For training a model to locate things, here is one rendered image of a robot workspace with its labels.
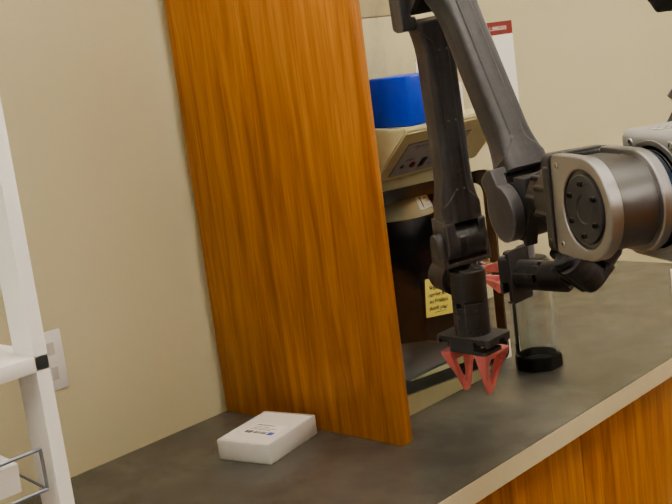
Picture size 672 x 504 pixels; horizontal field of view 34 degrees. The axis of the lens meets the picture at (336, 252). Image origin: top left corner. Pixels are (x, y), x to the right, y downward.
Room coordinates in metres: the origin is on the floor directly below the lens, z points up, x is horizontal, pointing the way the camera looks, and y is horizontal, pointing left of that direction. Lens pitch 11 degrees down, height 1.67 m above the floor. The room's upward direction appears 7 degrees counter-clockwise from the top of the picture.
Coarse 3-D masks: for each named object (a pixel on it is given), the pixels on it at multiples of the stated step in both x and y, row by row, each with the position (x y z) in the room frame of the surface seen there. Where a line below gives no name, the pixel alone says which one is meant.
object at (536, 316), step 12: (528, 300) 2.22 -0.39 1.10; (540, 300) 2.22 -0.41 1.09; (552, 300) 2.24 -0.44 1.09; (516, 312) 2.25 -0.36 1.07; (528, 312) 2.23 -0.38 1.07; (540, 312) 2.22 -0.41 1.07; (552, 312) 2.23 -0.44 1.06; (528, 324) 2.23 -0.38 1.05; (540, 324) 2.22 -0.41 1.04; (552, 324) 2.23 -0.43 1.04; (528, 336) 2.23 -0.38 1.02; (540, 336) 2.22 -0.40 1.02; (552, 336) 2.23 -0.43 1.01; (528, 348) 2.23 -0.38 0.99; (540, 348) 2.22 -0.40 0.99; (552, 348) 2.23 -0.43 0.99
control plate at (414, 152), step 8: (416, 144) 1.99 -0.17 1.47; (424, 144) 2.02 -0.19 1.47; (408, 152) 1.99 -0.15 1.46; (416, 152) 2.02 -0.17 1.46; (424, 152) 2.04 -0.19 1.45; (400, 160) 2.00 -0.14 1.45; (408, 160) 2.02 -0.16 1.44; (416, 160) 2.04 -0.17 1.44; (408, 168) 2.04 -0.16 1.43; (416, 168) 2.07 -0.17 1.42; (392, 176) 2.02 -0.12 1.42
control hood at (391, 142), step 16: (384, 128) 2.00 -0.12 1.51; (400, 128) 1.95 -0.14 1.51; (416, 128) 1.96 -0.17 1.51; (480, 128) 2.14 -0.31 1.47; (384, 144) 1.97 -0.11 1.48; (400, 144) 1.95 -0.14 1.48; (480, 144) 2.19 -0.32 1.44; (384, 160) 1.97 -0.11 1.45; (384, 176) 2.00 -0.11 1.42; (400, 176) 2.05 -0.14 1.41
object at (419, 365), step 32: (384, 192) 2.03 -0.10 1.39; (416, 192) 2.07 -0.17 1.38; (480, 192) 2.17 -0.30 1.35; (416, 224) 2.07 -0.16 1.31; (416, 256) 2.06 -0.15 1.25; (416, 288) 2.06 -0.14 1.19; (416, 320) 2.05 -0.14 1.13; (448, 320) 2.10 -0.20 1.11; (416, 352) 2.05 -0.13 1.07; (416, 384) 2.04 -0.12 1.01
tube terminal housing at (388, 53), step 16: (416, 16) 2.17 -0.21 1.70; (368, 32) 2.06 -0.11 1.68; (384, 32) 2.09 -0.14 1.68; (368, 48) 2.06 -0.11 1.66; (384, 48) 2.09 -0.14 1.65; (400, 48) 2.12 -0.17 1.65; (368, 64) 2.05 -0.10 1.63; (384, 64) 2.09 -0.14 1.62; (400, 64) 2.12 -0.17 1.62; (416, 176) 2.13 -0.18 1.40; (432, 176) 2.16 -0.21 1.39; (448, 384) 2.14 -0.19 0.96; (416, 400) 2.07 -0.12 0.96; (432, 400) 2.10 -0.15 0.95
